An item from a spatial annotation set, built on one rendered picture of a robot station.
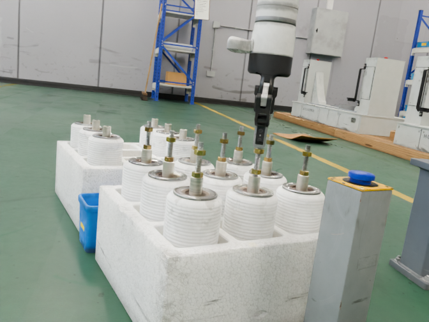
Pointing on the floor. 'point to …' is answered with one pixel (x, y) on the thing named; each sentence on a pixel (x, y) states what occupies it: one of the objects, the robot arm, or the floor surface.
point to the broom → (150, 61)
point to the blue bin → (88, 220)
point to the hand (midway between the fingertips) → (260, 136)
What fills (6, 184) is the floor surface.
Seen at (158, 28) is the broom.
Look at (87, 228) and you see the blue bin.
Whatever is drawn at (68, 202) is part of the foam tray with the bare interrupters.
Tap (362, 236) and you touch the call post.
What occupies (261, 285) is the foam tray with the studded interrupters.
